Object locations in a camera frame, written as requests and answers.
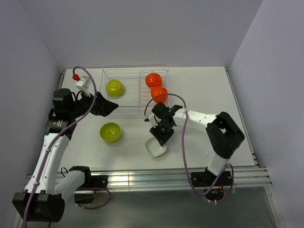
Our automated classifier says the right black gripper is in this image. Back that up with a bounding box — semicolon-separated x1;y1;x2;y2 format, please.
150;120;174;146

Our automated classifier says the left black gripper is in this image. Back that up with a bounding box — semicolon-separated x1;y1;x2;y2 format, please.
68;88;118;119

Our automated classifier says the white square bowl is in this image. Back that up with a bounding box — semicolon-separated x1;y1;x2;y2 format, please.
145;138;167;158

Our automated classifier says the green bowl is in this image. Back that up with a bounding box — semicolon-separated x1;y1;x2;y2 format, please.
99;122;121;143
106;79;124;97

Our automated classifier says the orange bowl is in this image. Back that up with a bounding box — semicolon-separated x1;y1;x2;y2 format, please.
151;86;168;103
145;73;162;88

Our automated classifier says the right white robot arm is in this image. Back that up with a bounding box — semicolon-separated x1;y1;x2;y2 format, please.
144;102;245;186

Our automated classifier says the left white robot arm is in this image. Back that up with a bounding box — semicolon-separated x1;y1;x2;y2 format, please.
12;88;119;227

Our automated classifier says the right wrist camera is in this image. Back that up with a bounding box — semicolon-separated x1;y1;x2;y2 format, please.
144;113;154;122

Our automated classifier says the wire dish rack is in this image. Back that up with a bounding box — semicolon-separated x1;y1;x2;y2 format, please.
100;64;170;118

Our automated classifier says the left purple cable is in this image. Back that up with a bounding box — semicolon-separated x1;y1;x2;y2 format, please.
21;66;112;228

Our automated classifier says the aluminium mounting rail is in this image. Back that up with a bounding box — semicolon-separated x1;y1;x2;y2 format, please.
26;166;273;192

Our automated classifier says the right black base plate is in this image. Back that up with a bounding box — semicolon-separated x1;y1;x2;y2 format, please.
190;170;233;202

